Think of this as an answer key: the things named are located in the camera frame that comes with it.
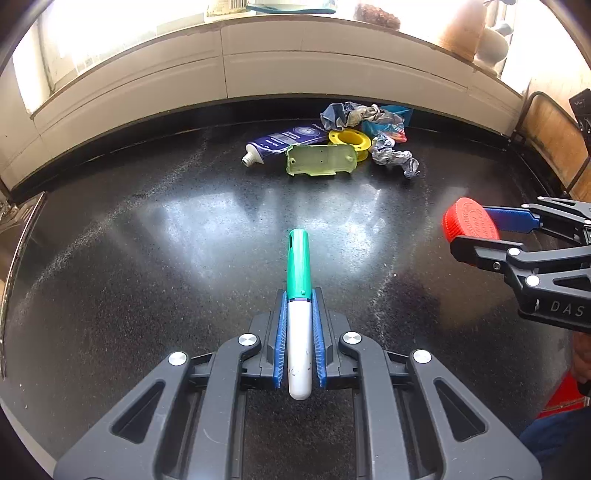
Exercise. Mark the clay pot on sill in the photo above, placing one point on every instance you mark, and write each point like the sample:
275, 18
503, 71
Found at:
463, 34

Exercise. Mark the red bottle cap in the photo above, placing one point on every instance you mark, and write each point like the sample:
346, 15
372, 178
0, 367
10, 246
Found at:
466, 217

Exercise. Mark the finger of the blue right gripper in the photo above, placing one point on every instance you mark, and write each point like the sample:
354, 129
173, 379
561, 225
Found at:
485, 254
509, 219

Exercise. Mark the crumpled grey paper ball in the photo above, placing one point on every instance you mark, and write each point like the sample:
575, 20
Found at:
384, 152

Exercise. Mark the brown scrub pad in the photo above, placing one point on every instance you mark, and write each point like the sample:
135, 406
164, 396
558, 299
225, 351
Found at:
376, 16

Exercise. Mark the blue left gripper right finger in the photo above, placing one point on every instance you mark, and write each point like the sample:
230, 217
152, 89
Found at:
319, 342

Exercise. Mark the wooden cutting board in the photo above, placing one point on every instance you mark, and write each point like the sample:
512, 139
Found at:
554, 133

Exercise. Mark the green white marker pen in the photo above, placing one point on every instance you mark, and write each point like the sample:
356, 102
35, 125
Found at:
299, 325

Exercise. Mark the green toy car shell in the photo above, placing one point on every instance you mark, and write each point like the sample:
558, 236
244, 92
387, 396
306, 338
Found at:
321, 160

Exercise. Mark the blue grey paper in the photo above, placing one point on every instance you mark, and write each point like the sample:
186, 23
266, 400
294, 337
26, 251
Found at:
339, 116

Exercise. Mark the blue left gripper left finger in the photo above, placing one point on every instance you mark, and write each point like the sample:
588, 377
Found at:
280, 346

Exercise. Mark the stainless steel sink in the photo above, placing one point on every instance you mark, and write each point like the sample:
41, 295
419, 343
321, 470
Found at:
17, 232

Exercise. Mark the blue white tube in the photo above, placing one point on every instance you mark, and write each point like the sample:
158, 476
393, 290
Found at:
269, 145

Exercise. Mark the blue snack wrapper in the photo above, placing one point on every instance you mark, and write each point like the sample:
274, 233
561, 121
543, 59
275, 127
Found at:
398, 118

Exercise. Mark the person's right hand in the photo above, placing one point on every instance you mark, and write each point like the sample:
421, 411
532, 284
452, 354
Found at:
581, 357

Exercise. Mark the yellow tape spool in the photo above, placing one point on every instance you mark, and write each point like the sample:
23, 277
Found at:
360, 142

